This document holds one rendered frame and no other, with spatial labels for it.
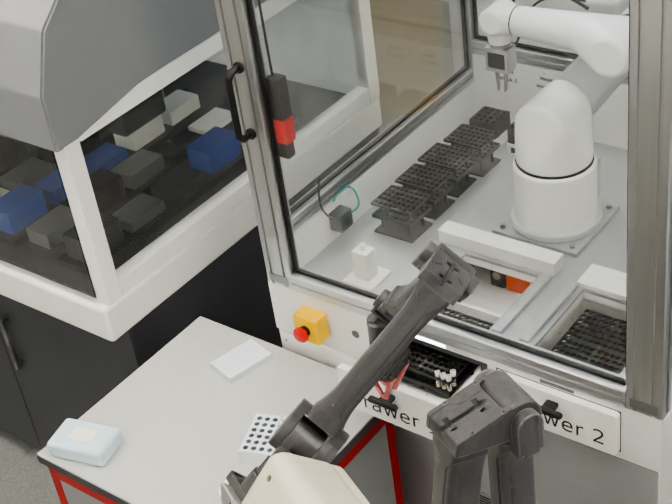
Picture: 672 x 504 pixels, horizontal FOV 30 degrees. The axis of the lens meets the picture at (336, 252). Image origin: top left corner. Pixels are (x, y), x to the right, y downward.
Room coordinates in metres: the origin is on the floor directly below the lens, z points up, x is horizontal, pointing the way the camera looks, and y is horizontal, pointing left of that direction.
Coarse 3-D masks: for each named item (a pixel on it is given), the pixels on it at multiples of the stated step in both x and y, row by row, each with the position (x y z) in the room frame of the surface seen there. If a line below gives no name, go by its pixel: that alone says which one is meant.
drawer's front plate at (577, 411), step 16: (528, 384) 1.98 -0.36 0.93; (544, 400) 1.96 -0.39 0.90; (560, 400) 1.93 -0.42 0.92; (576, 400) 1.91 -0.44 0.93; (576, 416) 1.91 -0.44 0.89; (592, 416) 1.88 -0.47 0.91; (608, 416) 1.86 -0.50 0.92; (560, 432) 1.93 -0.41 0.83; (592, 432) 1.88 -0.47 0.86; (608, 432) 1.86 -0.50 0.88; (608, 448) 1.86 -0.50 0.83
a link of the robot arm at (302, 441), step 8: (304, 416) 1.59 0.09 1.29; (296, 424) 1.58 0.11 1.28; (304, 424) 1.57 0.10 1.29; (312, 424) 1.58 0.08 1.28; (296, 432) 1.56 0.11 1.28; (304, 432) 1.56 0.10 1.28; (312, 432) 1.56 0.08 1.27; (320, 432) 1.57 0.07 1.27; (288, 440) 1.55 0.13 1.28; (296, 440) 1.55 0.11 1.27; (304, 440) 1.55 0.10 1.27; (312, 440) 1.55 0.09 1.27; (320, 440) 1.55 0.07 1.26; (280, 448) 1.54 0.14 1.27; (288, 448) 1.54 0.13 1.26; (296, 448) 1.54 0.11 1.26; (304, 448) 1.54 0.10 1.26; (312, 448) 1.54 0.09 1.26; (304, 456) 1.54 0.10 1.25; (312, 456) 1.53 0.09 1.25
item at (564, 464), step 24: (288, 336) 2.45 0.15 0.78; (336, 360) 2.36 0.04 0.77; (408, 432) 2.23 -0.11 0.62; (552, 432) 1.97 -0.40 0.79; (408, 456) 2.23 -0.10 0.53; (432, 456) 2.18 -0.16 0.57; (552, 456) 1.97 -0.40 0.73; (576, 456) 1.93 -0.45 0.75; (600, 456) 1.89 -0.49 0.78; (408, 480) 2.24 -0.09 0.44; (432, 480) 2.19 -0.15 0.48; (552, 480) 1.97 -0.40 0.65; (576, 480) 1.93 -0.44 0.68; (600, 480) 1.89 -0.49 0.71; (624, 480) 1.85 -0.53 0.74; (648, 480) 1.82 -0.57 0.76
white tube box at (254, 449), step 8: (256, 416) 2.16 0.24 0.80; (264, 416) 2.16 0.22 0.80; (272, 416) 2.15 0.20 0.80; (256, 424) 2.14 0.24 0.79; (264, 424) 2.14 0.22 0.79; (272, 424) 2.13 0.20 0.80; (248, 432) 2.11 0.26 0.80; (256, 432) 2.11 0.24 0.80; (264, 432) 2.10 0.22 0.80; (272, 432) 2.10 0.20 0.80; (248, 440) 2.09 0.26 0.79; (256, 440) 2.08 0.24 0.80; (264, 440) 2.08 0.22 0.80; (240, 448) 2.06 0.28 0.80; (248, 448) 2.06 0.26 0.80; (256, 448) 2.06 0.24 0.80; (264, 448) 2.05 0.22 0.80; (272, 448) 2.05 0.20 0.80; (240, 456) 2.06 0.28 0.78; (248, 456) 2.05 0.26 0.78; (256, 456) 2.04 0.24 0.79; (264, 456) 2.03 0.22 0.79; (256, 464) 2.04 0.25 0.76
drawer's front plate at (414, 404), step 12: (396, 396) 2.03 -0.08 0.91; (408, 396) 2.01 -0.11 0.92; (420, 396) 2.00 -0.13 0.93; (360, 408) 2.10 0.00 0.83; (372, 408) 2.08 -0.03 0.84; (408, 408) 2.01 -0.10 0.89; (420, 408) 1.99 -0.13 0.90; (432, 408) 1.97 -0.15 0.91; (396, 420) 2.04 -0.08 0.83; (408, 420) 2.02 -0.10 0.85; (420, 420) 1.99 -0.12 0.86; (420, 432) 2.00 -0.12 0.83
